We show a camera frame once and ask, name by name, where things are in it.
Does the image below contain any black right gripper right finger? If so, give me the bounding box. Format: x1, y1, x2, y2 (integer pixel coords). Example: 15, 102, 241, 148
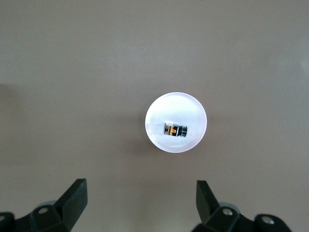
192, 180, 295, 232

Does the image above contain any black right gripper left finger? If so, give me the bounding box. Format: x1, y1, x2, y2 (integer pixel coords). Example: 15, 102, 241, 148
0, 178, 88, 232

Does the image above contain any orange and black switch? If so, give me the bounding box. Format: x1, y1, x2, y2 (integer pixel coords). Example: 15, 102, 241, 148
163, 122, 188, 138

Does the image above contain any pink round plate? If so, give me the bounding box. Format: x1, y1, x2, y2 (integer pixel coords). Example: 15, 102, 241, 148
144, 91, 208, 154

